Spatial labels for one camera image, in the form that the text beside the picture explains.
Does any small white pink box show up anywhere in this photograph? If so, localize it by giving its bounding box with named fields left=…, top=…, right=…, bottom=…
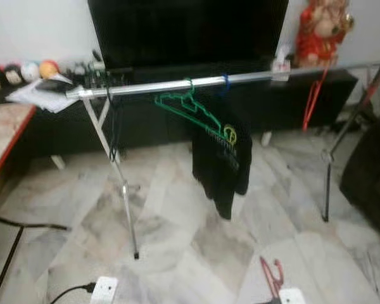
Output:
left=270, top=44, right=293, bottom=82

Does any white paper stack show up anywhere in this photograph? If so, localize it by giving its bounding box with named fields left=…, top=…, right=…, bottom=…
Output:
left=6, top=76, right=80, bottom=113

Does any black electronic gadget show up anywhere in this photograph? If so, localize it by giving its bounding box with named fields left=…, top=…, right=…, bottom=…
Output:
left=82, top=66, right=115, bottom=89

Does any black T-shirt with logo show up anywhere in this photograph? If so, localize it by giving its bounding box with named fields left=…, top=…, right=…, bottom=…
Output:
left=190, top=85, right=254, bottom=220

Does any orange round toy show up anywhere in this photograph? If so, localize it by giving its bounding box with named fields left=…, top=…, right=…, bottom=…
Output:
left=38, top=59, right=60, bottom=79

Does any red plastic hanger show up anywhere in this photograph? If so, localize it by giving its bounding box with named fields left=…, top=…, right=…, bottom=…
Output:
left=260, top=255, right=284, bottom=300
left=302, top=63, right=330, bottom=132

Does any black flat screen television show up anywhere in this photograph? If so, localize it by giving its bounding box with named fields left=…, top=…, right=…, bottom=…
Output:
left=87, top=0, right=290, bottom=72

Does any green plastic hanger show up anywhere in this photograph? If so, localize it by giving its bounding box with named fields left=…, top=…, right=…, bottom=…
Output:
left=155, top=79, right=227, bottom=137

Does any dark grey fabric sofa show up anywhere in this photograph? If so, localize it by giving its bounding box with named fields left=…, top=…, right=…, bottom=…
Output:
left=339, top=111, right=380, bottom=248

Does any silver metal clothes rack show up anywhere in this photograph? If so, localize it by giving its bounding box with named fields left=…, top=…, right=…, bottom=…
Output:
left=65, top=60, right=380, bottom=260

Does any dark flat tablet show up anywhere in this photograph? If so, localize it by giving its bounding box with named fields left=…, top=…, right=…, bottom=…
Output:
left=35, top=77, right=73, bottom=92

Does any black low TV cabinet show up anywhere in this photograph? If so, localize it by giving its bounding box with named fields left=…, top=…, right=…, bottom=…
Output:
left=0, top=66, right=362, bottom=165

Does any red and gold deity statue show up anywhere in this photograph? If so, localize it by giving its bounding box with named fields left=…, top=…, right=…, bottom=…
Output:
left=294, top=0, right=355, bottom=69

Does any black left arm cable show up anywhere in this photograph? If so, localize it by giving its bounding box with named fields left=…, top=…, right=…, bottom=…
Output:
left=49, top=282, right=97, bottom=304

